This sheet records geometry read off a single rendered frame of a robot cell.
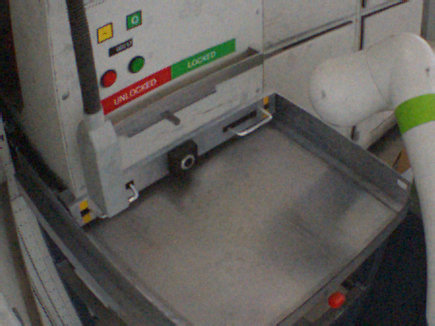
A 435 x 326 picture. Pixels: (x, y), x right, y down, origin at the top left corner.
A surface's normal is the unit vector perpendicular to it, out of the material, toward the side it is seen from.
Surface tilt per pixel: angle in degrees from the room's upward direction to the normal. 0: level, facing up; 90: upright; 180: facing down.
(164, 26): 90
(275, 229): 0
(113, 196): 90
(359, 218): 0
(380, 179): 90
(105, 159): 90
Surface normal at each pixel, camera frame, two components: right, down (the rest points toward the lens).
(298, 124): -0.74, 0.45
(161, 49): 0.67, 0.48
